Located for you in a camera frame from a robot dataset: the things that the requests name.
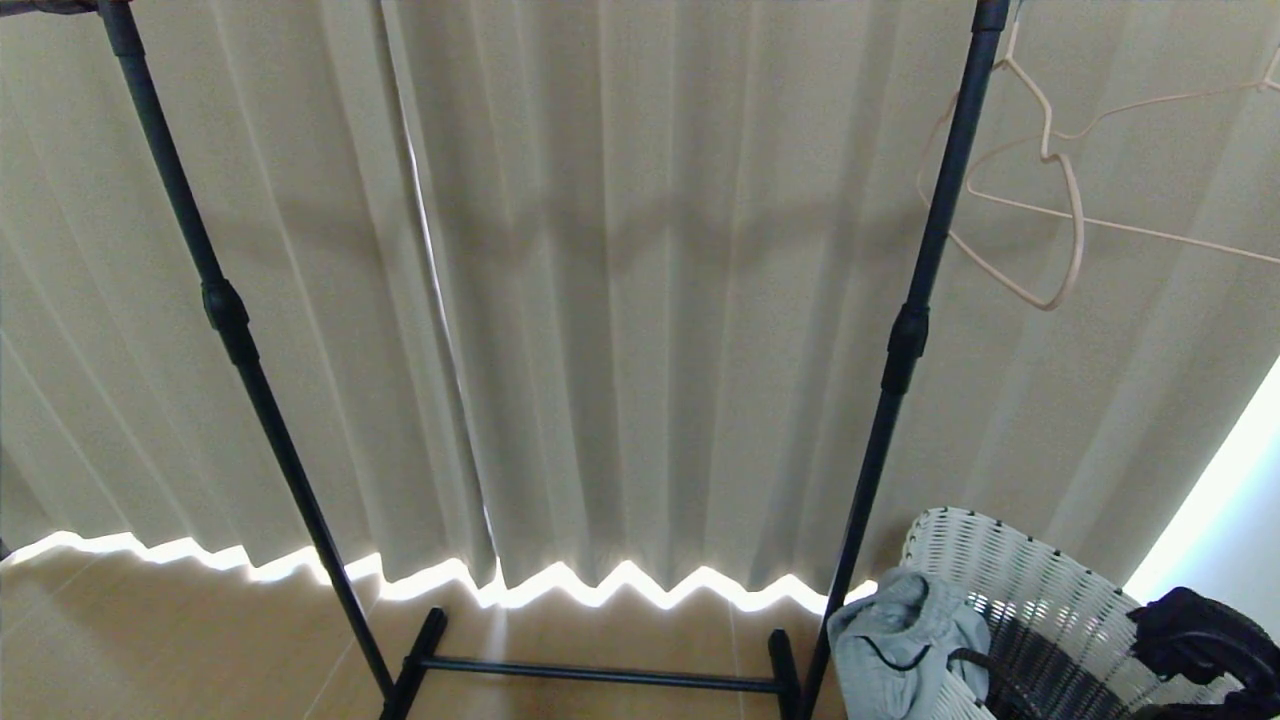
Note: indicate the pink clothes hanger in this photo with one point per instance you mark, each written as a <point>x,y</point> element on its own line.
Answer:
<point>1180,237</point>
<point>1075,230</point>

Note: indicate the black clothes rack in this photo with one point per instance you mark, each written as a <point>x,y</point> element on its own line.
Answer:
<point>905,340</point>

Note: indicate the white laundry basket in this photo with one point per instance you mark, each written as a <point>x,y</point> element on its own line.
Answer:
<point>1000,560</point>

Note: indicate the beige curtain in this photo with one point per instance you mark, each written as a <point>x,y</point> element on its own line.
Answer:
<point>650,300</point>

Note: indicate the pale grey shorts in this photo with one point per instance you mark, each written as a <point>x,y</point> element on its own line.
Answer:
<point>900,660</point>

